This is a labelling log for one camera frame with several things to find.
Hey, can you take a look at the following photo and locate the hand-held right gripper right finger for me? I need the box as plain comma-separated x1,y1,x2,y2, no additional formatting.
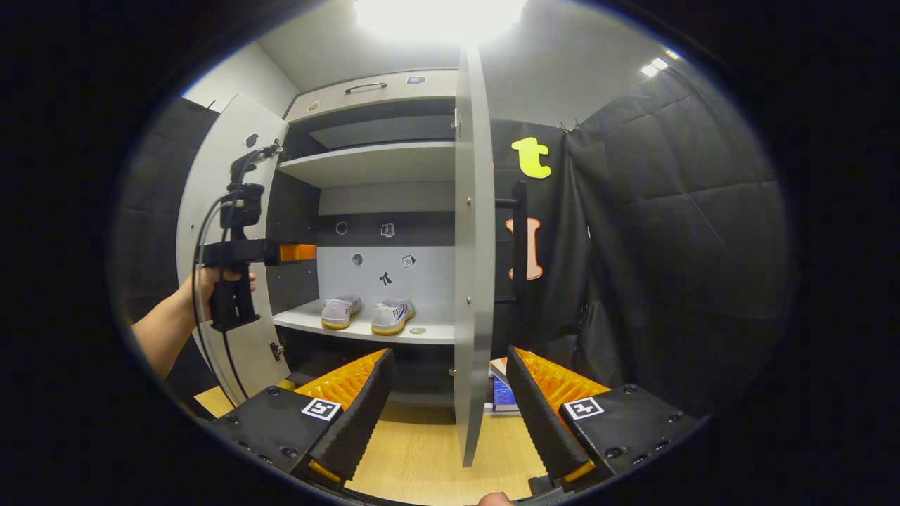
506,346,704,486

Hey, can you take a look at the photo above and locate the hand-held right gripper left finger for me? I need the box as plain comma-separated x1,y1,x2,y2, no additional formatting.
211,348,396,486

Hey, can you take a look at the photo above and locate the white sneaker shoe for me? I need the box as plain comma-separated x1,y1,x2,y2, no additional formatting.
321,295,363,330
371,299,416,336

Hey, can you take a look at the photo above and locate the white shoe cabinet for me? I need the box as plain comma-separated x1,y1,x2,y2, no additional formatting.
267,68,465,408

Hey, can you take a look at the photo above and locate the white cabinet drawer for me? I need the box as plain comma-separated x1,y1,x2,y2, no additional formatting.
285,68,459,124

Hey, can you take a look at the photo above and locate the black backdrop cloth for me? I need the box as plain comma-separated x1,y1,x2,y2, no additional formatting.
112,98,219,324
492,67,792,415

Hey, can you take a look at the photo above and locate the large ceiling light panel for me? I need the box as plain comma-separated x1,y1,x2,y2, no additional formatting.
355,0,528,43

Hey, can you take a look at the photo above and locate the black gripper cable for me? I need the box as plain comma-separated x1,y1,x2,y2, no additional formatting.
191,195,250,403

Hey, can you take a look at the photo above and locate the black door handle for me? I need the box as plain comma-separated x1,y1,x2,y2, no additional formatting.
494,181,529,325

